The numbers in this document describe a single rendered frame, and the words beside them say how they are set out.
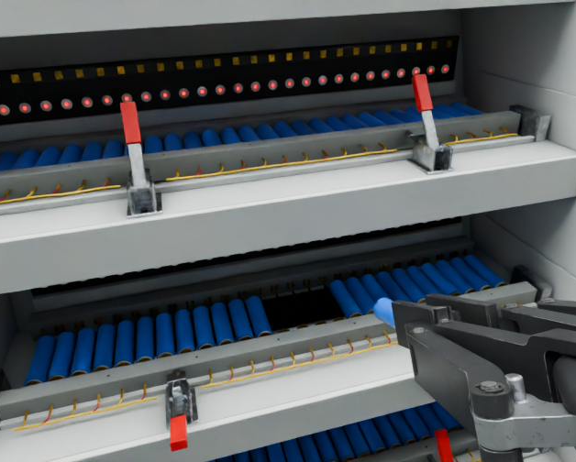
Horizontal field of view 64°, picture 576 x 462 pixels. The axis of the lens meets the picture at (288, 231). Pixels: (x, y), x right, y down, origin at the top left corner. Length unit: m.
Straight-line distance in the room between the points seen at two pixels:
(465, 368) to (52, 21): 0.36
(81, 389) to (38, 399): 0.04
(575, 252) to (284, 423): 0.35
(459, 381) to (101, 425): 0.35
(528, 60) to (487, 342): 0.43
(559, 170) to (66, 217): 0.46
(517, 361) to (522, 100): 0.43
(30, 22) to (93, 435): 0.34
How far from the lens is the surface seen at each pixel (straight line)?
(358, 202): 0.41
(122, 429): 0.46
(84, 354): 0.52
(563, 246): 0.59
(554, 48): 0.58
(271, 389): 0.46
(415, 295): 0.55
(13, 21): 0.41
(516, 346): 0.21
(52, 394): 0.48
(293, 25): 0.61
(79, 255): 0.40
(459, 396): 0.19
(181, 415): 0.41
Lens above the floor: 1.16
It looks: 11 degrees down
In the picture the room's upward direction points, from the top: 7 degrees counter-clockwise
